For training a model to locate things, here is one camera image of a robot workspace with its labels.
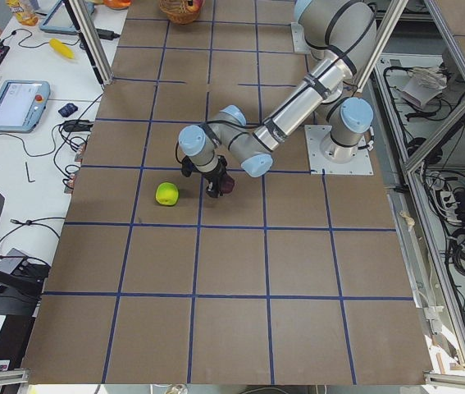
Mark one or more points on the aluminium frame post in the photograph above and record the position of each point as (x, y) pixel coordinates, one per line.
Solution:
(88, 35)

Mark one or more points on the orange object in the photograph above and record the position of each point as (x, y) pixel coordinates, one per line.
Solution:
(117, 4)

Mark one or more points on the wicker basket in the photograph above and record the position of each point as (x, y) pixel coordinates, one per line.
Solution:
(177, 12)

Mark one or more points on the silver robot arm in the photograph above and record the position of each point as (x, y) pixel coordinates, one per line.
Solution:
(341, 36)

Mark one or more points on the yellow corn toy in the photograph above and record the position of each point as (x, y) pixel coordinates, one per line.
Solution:
(64, 50)

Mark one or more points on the black power adapter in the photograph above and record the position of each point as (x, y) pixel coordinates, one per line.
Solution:
(107, 34)

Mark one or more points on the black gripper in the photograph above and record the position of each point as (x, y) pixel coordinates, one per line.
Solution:
(214, 176)

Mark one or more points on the dark red apple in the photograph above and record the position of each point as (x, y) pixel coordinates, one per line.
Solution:
(226, 184)

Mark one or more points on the red yellow apple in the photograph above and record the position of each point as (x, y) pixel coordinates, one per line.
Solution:
(194, 5)

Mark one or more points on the grey usb hub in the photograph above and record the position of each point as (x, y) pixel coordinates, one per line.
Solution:
(18, 273)

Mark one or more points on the green apple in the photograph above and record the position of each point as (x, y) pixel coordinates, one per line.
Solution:
(167, 194)

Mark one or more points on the snack bag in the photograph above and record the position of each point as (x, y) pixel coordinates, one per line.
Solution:
(23, 11)

